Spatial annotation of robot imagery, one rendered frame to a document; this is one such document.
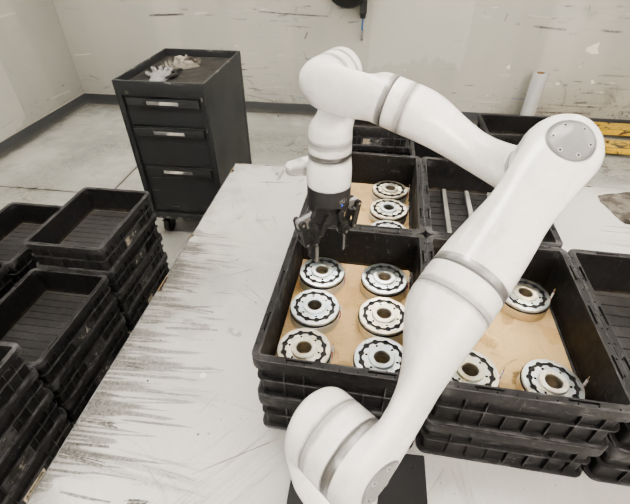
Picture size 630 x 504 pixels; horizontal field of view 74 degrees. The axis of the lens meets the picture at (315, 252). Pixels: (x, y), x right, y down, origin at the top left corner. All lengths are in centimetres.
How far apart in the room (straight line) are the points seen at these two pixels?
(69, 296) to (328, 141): 138
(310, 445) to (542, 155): 40
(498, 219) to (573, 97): 396
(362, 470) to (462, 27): 380
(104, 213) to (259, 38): 255
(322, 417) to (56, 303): 148
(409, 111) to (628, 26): 388
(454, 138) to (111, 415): 83
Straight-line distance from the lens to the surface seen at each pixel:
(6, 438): 147
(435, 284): 46
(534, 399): 74
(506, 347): 93
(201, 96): 212
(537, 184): 53
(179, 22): 434
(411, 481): 79
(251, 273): 121
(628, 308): 114
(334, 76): 60
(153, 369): 104
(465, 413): 79
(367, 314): 87
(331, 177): 67
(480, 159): 61
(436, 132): 59
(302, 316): 86
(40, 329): 175
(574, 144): 56
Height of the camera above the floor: 150
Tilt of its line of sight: 39 degrees down
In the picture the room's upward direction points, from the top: straight up
